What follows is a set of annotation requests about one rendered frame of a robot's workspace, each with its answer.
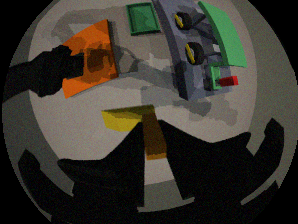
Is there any green tray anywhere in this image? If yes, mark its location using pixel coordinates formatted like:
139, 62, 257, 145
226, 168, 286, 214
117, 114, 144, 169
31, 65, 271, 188
126, 2, 160, 36
128, 6, 157, 32

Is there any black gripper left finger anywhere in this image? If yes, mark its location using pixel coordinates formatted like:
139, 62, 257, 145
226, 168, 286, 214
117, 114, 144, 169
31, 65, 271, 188
57, 121, 145, 208

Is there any red-headed metal pin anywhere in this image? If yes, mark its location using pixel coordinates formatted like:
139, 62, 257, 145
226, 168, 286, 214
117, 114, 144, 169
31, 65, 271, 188
216, 76, 238, 87

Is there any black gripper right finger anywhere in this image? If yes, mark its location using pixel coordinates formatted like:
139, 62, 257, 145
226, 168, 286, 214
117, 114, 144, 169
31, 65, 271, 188
158, 120, 251, 201

